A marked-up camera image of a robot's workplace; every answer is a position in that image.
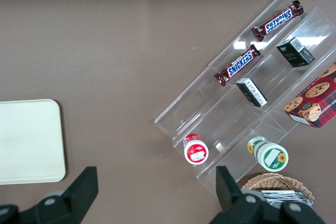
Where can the red tartan cookie box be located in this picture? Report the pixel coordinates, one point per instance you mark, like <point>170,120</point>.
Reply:
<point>315,100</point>

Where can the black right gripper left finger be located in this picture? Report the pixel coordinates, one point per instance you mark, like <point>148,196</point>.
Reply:
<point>78,192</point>

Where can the small black carton box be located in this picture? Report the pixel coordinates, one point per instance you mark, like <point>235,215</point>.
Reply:
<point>252,93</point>
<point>291,56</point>

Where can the light wicker basket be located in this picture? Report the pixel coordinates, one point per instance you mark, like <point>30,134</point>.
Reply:
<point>270,182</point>

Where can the green sunflower lid jar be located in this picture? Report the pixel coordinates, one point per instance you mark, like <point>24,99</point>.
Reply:
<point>270,158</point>

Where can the clear acrylic tiered display stand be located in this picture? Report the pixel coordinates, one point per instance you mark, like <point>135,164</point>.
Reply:
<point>210,119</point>

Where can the cream rectangular serving tray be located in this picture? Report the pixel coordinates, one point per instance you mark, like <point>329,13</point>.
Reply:
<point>26,142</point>

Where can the Snickers chocolate bar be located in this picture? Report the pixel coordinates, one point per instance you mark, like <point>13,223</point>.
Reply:
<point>240,64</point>
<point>278,20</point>

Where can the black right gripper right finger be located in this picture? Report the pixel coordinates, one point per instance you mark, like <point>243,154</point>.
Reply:
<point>228,192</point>

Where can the red lid small jar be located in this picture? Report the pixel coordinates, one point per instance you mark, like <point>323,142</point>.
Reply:
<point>195,153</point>

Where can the stacked aluminium foil trays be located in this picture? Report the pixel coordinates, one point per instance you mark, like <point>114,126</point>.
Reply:
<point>283,195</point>

